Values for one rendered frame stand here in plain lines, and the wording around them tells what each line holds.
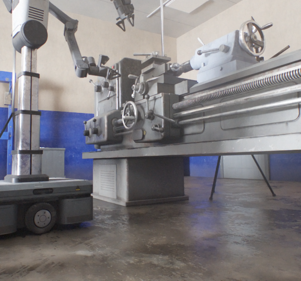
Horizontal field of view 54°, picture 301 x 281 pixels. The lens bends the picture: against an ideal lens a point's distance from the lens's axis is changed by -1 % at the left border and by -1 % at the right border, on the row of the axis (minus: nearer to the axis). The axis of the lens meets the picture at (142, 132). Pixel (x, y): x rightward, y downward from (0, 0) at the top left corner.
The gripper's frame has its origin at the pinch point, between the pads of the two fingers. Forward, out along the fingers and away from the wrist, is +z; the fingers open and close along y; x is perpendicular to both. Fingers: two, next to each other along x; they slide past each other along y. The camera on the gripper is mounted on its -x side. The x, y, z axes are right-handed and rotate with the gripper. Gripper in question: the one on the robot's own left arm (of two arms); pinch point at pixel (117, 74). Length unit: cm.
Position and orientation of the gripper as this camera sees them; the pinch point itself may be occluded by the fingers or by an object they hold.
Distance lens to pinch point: 196.4
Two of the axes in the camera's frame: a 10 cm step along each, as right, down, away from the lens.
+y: -4.6, -3.9, 8.0
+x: -2.3, 9.2, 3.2
